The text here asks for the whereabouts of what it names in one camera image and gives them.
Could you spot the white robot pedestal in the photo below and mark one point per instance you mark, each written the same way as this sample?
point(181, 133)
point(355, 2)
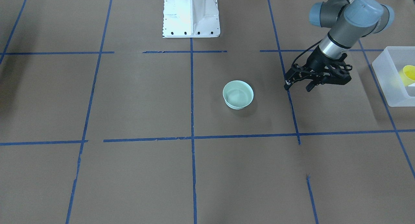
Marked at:
point(191, 19)

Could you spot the mint green bowl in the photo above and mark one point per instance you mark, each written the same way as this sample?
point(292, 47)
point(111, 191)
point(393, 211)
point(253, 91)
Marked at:
point(238, 94)

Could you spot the yellow plastic cup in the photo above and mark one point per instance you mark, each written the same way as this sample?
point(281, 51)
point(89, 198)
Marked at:
point(407, 75)

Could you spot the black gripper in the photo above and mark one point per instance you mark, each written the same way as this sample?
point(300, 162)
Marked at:
point(315, 63)

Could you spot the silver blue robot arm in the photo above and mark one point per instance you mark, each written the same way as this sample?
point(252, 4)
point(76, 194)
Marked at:
point(347, 21)

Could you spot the translucent white plastic bin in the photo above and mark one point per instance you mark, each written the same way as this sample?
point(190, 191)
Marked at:
point(387, 66)

